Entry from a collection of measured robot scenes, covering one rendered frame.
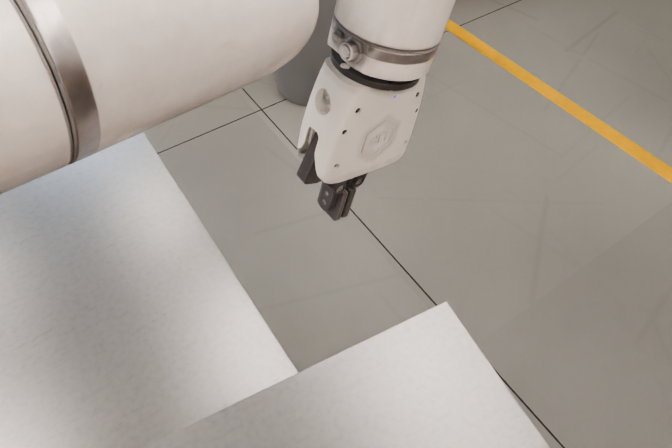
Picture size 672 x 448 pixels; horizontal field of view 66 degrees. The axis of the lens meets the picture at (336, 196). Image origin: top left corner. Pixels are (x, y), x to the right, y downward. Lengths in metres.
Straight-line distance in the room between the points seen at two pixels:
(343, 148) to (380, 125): 0.04
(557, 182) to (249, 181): 1.28
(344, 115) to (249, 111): 2.12
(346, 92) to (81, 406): 0.67
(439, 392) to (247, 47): 0.69
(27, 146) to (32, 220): 0.95
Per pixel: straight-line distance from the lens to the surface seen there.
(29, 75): 0.20
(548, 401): 1.83
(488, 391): 0.87
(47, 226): 1.13
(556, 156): 2.46
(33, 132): 0.21
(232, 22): 0.24
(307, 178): 0.46
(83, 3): 0.21
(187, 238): 1.01
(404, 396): 0.84
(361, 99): 0.40
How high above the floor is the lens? 1.62
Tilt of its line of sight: 50 degrees down
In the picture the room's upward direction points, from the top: straight up
